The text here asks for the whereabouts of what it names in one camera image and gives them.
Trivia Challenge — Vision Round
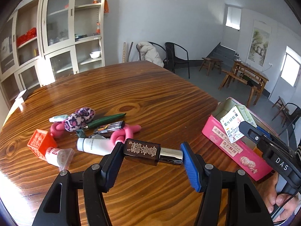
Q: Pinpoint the yellow white medicine box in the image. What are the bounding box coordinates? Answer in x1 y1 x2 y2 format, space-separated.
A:
220 104 257 144

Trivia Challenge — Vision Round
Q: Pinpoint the white roll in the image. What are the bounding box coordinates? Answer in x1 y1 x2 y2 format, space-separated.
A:
45 147 75 171

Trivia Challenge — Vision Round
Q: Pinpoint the dark orange rubber cube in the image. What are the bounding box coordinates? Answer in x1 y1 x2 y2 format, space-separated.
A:
27 129 58 161

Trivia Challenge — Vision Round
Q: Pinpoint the white cosmetic tube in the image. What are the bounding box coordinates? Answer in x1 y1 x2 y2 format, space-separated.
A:
77 138 115 156

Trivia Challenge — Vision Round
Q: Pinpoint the leopard print plush pouch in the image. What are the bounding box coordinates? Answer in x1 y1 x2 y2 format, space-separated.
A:
64 107 95 132

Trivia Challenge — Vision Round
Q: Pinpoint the green pen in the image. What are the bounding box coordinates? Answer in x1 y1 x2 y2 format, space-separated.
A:
82 113 126 130

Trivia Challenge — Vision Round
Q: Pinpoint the black packaged lighter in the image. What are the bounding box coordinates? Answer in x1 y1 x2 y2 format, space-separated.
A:
93 120 125 134

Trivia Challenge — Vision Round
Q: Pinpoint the brown cosmetic bottle gold cap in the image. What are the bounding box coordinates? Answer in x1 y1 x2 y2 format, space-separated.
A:
123 139 183 166

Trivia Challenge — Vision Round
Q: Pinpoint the pink knotted rope toy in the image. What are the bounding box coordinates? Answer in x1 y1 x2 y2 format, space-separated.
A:
50 121 141 145

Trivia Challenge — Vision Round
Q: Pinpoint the person right hand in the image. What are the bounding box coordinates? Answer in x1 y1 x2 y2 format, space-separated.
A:
260 173 300 225

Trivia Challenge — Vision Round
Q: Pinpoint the black chair by door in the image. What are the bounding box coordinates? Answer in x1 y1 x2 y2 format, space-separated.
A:
272 96 300 132

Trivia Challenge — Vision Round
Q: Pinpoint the wooden side table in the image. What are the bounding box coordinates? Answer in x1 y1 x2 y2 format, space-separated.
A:
231 60 269 106

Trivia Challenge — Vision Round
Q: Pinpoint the wooden bench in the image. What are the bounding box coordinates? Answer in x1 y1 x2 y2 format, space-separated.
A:
218 69 259 95

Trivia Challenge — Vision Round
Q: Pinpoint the teal binder clip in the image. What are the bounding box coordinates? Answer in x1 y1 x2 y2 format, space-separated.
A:
75 129 87 138

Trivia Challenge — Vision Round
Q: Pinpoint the small wooden stool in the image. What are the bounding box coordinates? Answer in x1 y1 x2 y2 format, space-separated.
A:
199 58 223 76

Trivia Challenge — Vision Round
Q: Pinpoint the small white tube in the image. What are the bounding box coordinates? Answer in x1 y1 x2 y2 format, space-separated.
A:
49 115 68 123

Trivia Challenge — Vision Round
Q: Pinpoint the hanging scroll painting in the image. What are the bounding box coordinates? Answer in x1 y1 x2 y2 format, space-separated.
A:
247 20 272 67

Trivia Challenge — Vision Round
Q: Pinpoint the black metal chair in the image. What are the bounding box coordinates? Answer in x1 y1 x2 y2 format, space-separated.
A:
164 42 191 79

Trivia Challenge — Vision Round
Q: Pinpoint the white box on table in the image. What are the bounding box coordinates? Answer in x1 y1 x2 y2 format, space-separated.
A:
15 89 29 104

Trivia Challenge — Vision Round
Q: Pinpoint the chair with beige jacket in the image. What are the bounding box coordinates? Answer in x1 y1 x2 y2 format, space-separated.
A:
136 41 166 68

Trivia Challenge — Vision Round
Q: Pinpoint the white bowl on shelf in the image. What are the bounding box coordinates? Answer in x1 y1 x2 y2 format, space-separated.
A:
90 50 101 59

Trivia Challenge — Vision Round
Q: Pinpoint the beige display cabinet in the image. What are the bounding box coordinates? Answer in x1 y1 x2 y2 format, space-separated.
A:
1 0 105 108

